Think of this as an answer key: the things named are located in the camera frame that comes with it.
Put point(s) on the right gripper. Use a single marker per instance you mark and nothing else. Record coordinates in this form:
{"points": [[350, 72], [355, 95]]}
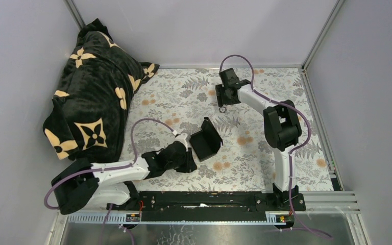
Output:
{"points": [[219, 90]]}

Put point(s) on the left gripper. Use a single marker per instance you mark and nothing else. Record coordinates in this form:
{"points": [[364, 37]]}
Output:
{"points": [[190, 165]]}

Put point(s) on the black paper box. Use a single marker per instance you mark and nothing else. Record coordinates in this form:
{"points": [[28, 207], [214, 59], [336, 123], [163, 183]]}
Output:
{"points": [[207, 142]]}

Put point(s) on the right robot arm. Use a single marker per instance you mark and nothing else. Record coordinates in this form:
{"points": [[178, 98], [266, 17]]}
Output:
{"points": [[282, 128]]}

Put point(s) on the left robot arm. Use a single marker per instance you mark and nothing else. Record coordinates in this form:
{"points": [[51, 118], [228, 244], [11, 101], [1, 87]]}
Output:
{"points": [[84, 184]]}

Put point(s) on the floral tablecloth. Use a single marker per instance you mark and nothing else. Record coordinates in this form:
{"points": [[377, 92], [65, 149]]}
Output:
{"points": [[181, 98]]}

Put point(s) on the black floral blanket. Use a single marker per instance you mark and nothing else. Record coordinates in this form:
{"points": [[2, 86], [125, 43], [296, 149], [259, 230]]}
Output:
{"points": [[92, 100]]}

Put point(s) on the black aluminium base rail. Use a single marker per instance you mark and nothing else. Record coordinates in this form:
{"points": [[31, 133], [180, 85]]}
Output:
{"points": [[193, 208]]}

